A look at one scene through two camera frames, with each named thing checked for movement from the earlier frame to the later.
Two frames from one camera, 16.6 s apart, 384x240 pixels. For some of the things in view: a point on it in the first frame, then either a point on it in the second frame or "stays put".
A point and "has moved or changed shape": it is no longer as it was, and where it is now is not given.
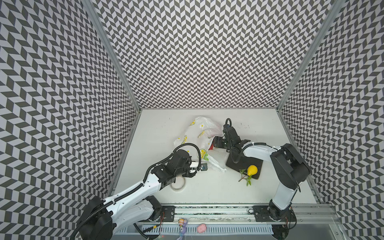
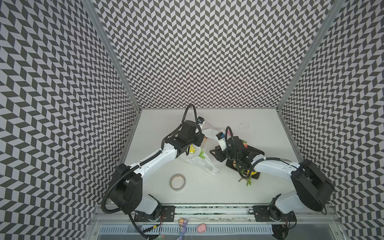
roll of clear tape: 179,184 stays put
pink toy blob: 201,228 stays put
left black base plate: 169,211 stays put
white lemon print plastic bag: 197,139 has moved or changed shape
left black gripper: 189,175 → 201,138
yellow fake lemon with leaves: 251,170 stays put
